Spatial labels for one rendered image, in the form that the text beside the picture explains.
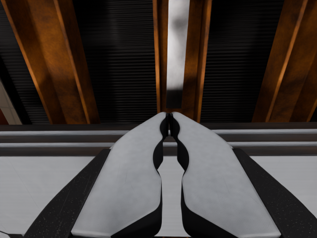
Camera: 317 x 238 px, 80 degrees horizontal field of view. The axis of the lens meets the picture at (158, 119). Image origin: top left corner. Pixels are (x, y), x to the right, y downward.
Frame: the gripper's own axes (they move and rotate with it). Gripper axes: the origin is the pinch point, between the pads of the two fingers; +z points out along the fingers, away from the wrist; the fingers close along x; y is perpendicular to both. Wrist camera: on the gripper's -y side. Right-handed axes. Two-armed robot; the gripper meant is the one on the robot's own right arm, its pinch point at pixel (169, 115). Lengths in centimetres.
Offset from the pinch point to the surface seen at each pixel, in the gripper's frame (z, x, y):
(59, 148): 7.4, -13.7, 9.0
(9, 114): 92, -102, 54
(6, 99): 92, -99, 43
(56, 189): 5.9, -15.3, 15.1
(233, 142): 7.5, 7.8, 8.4
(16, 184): 5.9, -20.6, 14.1
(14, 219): 5.9, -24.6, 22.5
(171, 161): 5.9, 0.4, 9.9
